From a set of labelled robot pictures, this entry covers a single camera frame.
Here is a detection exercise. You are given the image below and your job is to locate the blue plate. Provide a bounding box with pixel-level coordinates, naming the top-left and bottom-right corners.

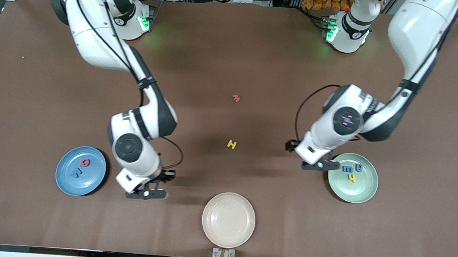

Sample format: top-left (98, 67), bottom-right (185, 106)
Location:
top-left (53, 144), bottom-right (108, 199)

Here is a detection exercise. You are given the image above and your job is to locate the green plate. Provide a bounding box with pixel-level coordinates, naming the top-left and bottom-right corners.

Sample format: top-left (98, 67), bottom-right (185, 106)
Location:
top-left (326, 151), bottom-right (381, 206)

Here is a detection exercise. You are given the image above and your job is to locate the beige plate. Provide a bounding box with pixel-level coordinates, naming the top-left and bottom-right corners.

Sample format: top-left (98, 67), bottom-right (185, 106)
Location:
top-left (200, 191), bottom-right (258, 251)

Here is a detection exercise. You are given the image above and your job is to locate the brown table cover sheet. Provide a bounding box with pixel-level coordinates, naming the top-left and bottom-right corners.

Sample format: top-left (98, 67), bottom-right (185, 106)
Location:
top-left (0, 0), bottom-right (458, 257)

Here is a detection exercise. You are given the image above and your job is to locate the bag of orange fruit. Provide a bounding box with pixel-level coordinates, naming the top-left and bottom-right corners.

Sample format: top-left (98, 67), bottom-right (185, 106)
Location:
top-left (301, 0), bottom-right (353, 13)

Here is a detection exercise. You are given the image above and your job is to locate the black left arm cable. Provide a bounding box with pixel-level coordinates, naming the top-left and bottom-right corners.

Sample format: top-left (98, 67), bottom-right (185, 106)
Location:
top-left (293, 0), bottom-right (458, 152)

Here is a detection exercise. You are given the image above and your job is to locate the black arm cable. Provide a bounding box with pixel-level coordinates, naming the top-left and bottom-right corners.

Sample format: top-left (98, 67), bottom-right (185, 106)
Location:
top-left (293, 0), bottom-right (458, 152)
top-left (63, 0), bottom-right (195, 174)

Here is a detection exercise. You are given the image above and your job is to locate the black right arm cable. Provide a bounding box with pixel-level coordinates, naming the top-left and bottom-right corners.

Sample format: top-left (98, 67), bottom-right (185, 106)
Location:
top-left (63, 0), bottom-right (195, 174)

